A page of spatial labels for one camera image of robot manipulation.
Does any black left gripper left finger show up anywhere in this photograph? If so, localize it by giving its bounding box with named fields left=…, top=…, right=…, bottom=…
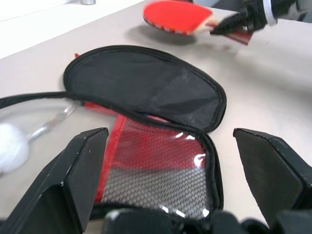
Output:
left=0, top=127, right=109, bottom=234

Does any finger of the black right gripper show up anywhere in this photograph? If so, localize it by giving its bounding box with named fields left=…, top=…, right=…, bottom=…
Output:
left=210, top=11, right=246, bottom=36

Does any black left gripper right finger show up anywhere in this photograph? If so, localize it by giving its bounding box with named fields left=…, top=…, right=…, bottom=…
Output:
left=233, top=127, right=312, bottom=231

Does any red table tennis paddle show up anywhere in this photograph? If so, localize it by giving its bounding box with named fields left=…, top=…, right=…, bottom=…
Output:
left=142, top=0, right=253, bottom=47

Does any red black paddle case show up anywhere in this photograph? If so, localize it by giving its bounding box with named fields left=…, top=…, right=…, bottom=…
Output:
left=0, top=44, right=227, bottom=222

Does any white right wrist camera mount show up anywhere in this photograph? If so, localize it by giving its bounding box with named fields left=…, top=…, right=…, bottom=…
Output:
left=261, top=0, right=279, bottom=26

